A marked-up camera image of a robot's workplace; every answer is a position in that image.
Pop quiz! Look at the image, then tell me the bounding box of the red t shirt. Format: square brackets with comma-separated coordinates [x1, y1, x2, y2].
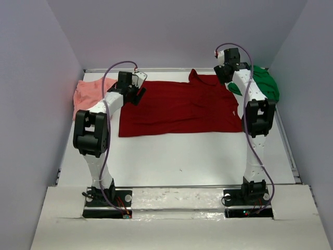
[119, 69, 242, 138]

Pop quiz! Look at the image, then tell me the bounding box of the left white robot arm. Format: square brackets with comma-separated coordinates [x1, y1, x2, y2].
[73, 71, 148, 207]

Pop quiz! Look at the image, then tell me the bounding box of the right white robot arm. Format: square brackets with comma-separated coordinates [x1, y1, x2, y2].
[214, 48, 276, 207]

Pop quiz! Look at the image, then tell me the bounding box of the green t shirt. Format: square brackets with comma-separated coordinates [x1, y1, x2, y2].
[225, 64, 280, 104]

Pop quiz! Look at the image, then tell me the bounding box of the pink t shirt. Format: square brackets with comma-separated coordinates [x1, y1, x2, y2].
[72, 78, 102, 121]

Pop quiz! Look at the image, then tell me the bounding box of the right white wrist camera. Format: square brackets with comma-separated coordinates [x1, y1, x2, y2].
[215, 51, 225, 66]

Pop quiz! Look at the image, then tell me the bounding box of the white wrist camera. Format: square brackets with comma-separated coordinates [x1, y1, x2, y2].
[132, 71, 148, 89]
[215, 51, 225, 66]

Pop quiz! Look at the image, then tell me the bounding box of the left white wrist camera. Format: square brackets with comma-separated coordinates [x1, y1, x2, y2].
[132, 71, 148, 89]

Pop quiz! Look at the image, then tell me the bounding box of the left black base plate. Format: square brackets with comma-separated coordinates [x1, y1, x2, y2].
[82, 188, 133, 219]

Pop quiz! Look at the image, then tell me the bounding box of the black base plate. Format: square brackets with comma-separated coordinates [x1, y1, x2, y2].
[82, 188, 133, 219]
[221, 189, 273, 219]

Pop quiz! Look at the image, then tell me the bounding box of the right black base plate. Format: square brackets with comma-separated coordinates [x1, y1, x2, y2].
[221, 189, 273, 219]

